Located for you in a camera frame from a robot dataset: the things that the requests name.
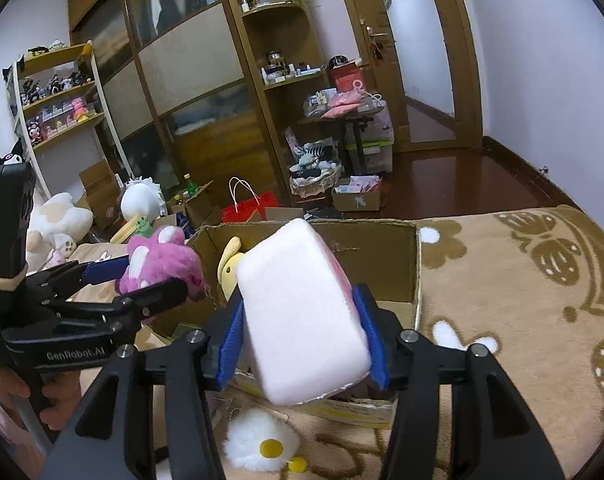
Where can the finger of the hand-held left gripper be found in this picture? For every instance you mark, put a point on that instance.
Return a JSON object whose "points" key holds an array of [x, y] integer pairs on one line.
{"points": [[147, 300], [104, 269]]}

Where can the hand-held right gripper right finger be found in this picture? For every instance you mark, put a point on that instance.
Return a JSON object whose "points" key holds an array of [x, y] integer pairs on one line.
{"points": [[371, 340]]}

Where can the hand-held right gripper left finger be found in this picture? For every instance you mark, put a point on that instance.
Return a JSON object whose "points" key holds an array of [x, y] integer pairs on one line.
{"points": [[232, 345]]}

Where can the magenta fluffy plush toy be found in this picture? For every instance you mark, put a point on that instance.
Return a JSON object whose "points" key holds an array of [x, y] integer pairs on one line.
{"points": [[159, 260]]}

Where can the yellow plush toy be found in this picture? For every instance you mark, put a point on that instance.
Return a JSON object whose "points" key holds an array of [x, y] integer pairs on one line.
{"points": [[230, 272]]}

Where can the pink cake roll plush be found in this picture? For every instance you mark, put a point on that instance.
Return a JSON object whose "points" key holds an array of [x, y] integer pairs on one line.
{"points": [[302, 310]]}

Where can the person's left hand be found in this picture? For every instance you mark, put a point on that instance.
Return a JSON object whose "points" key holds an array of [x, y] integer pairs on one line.
{"points": [[62, 400]]}

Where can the yellow flat toy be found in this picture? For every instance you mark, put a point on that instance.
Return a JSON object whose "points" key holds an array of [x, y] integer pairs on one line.
{"points": [[124, 232]]}

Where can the green frog toy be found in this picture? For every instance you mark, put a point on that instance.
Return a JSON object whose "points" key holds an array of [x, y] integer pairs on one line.
{"points": [[144, 225]]}

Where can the cream spotted plush animal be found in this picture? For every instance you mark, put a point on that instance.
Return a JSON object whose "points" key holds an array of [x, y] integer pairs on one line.
{"points": [[57, 225]]}

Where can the tall brown cardboard box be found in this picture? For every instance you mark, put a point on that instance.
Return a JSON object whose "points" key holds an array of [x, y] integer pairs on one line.
{"points": [[102, 195]]}

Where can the white spiky plush head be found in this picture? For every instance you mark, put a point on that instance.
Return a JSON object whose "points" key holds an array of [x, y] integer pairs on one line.
{"points": [[142, 200]]}

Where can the white fluffy plush yellow spot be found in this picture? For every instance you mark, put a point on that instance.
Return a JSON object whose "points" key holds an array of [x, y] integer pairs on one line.
{"points": [[257, 440]]}

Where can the cardboard box with bottles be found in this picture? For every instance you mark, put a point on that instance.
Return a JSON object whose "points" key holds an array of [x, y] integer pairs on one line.
{"points": [[197, 207]]}

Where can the green bottle yellow cap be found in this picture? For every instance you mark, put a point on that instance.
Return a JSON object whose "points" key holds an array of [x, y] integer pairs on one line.
{"points": [[189, 186]]}

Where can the red paper bag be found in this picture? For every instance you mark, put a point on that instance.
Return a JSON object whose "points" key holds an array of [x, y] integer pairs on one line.
{"points": [[247, 210]]}

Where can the brown cardboard sheet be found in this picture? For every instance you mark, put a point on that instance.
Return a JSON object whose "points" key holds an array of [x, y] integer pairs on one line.
{"points": [[284, 214]]}

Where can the low cardboard box of papers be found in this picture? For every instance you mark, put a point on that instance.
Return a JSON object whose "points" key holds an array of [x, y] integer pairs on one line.
{"points": [[357, 195]]}

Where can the black eared figure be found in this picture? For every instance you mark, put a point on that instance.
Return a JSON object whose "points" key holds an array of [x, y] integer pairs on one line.
{"points": [[8, 152]]}

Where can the basket of black white cloths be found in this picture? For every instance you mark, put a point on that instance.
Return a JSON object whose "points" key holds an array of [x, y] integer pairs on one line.
{"points": [[314, 170]]}

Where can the row of small figures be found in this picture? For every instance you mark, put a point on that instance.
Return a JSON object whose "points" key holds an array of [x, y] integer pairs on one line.
{"points": [[54, 85]]}

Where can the clear storage bin green lid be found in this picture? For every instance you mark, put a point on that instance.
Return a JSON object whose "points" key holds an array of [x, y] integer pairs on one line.
{"points": [[379, 145]]}

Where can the small black leg table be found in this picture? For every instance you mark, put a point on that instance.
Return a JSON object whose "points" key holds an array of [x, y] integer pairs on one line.
{"points": [[354, 130]]}

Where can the wooden sliding door wardrobe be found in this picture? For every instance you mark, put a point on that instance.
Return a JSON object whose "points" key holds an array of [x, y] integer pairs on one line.
{"points": [[182, 70]]}

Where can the pink packets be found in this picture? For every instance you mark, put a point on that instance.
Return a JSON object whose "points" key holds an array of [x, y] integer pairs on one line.
{"points": [[344, 102]]}

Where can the wooden corner shelf unit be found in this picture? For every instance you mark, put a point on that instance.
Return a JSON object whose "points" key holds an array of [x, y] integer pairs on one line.
{"points": [[282, 40]]}

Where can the wooden door with glass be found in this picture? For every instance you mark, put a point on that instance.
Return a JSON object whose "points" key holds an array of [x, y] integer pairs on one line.
{"points": [[426, 50]]}

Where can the wooden wall shelf rack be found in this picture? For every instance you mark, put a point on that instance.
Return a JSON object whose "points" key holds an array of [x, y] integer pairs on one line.
{"points": [[57, 110]]}

